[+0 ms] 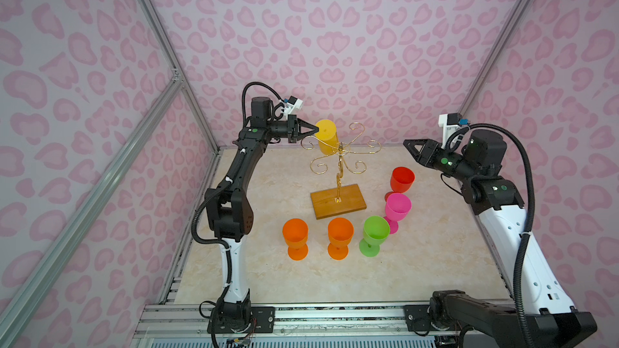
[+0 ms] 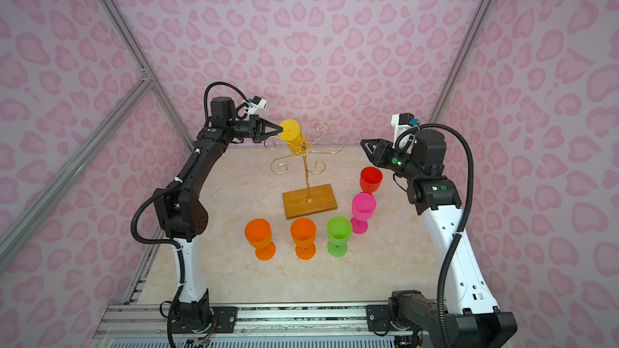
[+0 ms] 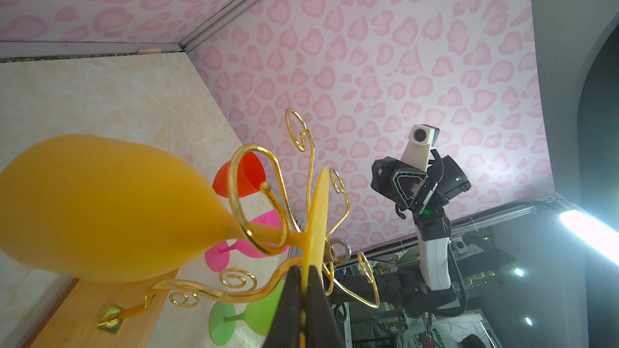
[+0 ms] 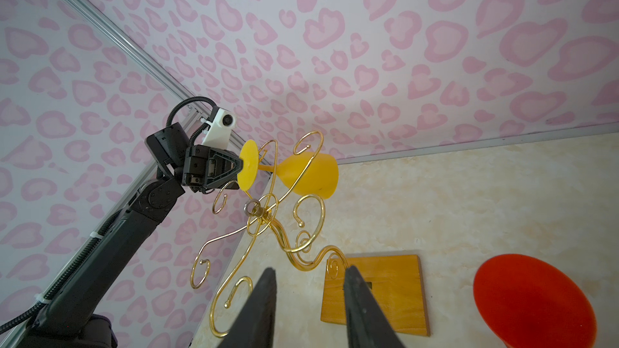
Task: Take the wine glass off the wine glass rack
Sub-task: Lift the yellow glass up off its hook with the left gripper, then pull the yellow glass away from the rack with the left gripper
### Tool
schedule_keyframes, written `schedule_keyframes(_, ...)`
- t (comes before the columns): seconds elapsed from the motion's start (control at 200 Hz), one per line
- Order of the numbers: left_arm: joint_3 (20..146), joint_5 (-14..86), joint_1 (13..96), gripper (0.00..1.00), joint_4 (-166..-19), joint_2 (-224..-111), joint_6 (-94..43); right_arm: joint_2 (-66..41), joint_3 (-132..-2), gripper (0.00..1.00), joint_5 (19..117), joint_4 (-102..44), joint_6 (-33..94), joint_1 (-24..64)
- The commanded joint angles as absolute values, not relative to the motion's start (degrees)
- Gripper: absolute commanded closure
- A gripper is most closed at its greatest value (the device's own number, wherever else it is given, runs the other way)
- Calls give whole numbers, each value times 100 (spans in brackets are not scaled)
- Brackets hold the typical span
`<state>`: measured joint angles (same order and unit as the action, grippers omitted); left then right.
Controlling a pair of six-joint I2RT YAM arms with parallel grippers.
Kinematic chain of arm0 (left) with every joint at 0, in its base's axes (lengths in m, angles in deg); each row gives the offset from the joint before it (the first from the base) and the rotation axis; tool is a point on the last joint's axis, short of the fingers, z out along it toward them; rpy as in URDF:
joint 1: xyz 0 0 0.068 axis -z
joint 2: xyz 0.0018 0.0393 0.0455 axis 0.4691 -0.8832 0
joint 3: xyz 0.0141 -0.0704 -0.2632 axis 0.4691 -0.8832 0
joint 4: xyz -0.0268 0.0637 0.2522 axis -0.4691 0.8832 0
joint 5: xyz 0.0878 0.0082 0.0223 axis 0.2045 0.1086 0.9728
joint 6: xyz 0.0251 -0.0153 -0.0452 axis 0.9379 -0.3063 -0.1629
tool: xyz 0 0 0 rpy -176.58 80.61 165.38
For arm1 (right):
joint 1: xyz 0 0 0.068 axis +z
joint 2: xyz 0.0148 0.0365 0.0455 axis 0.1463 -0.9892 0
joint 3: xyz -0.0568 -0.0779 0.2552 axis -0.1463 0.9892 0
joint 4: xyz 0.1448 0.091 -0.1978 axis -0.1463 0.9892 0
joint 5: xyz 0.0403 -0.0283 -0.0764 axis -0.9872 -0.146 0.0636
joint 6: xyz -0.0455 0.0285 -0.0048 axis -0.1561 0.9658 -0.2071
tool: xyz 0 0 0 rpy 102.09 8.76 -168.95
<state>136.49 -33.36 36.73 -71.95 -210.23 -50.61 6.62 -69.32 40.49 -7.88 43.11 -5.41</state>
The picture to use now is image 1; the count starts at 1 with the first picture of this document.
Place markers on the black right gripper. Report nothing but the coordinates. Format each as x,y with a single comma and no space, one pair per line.
429,154

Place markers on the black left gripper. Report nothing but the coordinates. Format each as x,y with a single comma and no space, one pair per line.
300,124

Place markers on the yellow wine glass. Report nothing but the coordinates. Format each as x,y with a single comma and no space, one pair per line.
327,137

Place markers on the red wine glass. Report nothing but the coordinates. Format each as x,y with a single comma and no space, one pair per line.
401,181

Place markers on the pink wine glass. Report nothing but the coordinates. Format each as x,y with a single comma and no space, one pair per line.
397,207

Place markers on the green wine glass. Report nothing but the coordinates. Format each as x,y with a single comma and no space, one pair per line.
375,231

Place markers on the orange wine glass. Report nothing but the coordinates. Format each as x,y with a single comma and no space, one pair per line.
295,233
340,232

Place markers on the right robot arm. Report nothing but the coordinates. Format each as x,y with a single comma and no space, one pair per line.
495,176

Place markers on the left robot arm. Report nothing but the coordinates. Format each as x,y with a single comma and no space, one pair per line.
229,212

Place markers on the wooden rack base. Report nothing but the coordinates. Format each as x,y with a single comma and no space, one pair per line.
337,201

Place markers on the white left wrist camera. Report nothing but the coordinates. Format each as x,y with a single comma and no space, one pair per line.
291,106

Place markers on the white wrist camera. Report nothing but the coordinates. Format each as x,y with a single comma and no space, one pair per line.
291,106
450,124

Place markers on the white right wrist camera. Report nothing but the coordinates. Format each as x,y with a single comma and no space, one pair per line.
450,124

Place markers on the gold wire glass rack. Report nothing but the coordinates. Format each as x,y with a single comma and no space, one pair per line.
318,165

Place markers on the aluminium frame post back right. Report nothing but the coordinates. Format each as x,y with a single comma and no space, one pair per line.
499,42

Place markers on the aluminium frame post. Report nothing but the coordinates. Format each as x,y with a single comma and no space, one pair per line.
169,53
499,42

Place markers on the aluminium frame left horizontal bar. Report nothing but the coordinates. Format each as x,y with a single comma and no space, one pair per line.
34,290

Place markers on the aluminium frame post back left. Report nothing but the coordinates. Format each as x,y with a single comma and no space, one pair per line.
169,53

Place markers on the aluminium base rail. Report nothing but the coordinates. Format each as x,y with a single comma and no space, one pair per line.
352,324

